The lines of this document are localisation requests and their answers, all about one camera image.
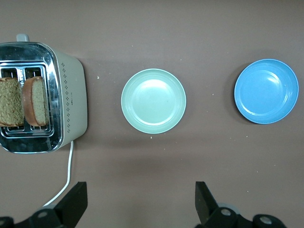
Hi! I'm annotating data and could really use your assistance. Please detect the brown bread slice with crust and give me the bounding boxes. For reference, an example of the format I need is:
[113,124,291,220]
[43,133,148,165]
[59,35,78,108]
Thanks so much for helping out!
[21,76,50,127]

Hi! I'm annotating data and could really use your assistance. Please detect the blue plate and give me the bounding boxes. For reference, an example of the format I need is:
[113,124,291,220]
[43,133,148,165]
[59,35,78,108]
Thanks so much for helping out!
[234,58,299,125]

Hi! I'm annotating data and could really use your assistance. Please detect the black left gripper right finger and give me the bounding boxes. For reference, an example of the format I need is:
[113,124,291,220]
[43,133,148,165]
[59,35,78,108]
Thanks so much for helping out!
[195,181,292,228]

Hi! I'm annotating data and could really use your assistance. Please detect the light green plate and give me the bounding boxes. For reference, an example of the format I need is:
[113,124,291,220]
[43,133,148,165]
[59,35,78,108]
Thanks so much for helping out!
[120,68,187,134]

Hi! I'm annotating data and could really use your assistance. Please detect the beige and chrome toaster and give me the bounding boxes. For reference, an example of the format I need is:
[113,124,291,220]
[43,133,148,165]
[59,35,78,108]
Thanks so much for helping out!
[0,33,88,154]

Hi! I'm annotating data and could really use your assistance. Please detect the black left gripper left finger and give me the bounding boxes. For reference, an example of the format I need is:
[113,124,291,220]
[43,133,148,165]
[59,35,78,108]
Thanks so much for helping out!
[0,181,88,228]

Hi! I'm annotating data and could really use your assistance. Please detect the white toaster power cord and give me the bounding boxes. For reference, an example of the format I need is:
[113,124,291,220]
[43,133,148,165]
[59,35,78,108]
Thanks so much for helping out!
[42,140,75,208]

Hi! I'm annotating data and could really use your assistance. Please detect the seeded brown bread slice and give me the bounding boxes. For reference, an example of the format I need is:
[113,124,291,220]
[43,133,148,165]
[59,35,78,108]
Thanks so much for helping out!
[0,77,25,127]

